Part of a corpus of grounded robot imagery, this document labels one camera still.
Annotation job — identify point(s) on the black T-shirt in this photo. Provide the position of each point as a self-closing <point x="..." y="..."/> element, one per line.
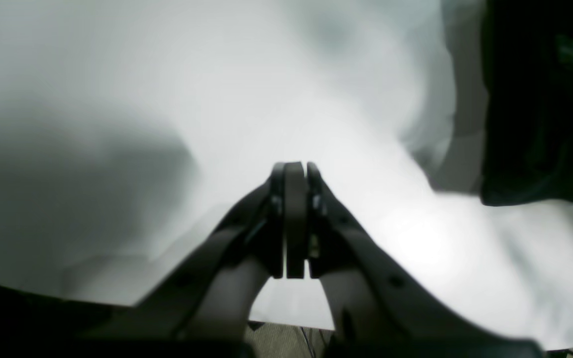
<point x="527" y="61"/>

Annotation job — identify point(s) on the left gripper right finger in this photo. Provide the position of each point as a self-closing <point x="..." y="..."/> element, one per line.
<point x="370" y="296"/>

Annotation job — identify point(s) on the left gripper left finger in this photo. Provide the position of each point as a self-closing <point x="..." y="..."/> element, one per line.
<point x="209" y="295"/>

